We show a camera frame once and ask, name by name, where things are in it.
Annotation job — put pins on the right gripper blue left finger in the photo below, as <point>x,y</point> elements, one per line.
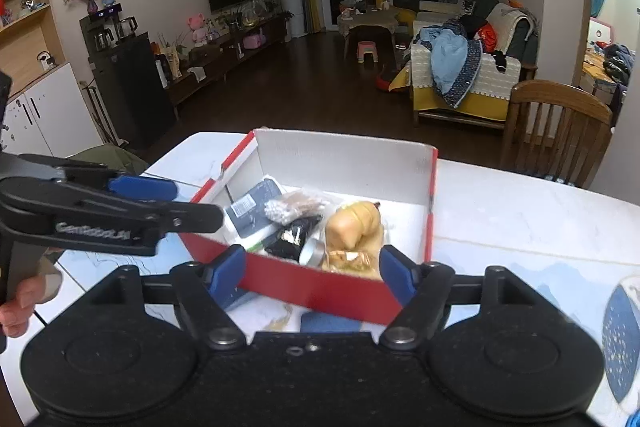
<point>201,290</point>

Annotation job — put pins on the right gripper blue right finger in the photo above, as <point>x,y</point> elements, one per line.
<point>421,291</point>

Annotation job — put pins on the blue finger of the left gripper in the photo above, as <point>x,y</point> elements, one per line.
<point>185,217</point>
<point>143,188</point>

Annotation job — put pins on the person's left hand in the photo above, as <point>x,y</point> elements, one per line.
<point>41,288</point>

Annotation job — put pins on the dark blue sachet packet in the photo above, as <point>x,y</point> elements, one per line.
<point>247,214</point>

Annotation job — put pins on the white cabinet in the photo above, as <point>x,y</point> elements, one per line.
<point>50,118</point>

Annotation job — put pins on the yellow squishy bread toy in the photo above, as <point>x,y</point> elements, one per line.
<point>357,227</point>

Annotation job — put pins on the black snack packet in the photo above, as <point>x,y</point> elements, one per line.
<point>289,242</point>

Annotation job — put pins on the red and white cardboard box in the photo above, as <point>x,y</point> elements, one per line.
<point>342,169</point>

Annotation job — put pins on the silver round tin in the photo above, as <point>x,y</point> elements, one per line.
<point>312,253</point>

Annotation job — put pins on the cotton swab bag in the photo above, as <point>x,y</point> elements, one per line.
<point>286,208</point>

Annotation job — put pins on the black tea bar machine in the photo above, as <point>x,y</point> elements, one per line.
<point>123,64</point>

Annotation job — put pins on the pink plush toy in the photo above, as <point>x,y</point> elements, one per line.
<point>198,26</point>

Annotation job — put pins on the wooden dining chair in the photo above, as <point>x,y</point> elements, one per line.
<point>555,132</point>

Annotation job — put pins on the sofa with yellow cover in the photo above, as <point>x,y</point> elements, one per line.
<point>502,50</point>

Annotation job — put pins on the light blue jacket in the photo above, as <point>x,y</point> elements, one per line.
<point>448,55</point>

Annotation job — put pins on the pink plastic stool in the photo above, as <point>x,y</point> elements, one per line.
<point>367,49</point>

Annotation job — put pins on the low coffee table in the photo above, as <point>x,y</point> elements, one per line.
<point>387,19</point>

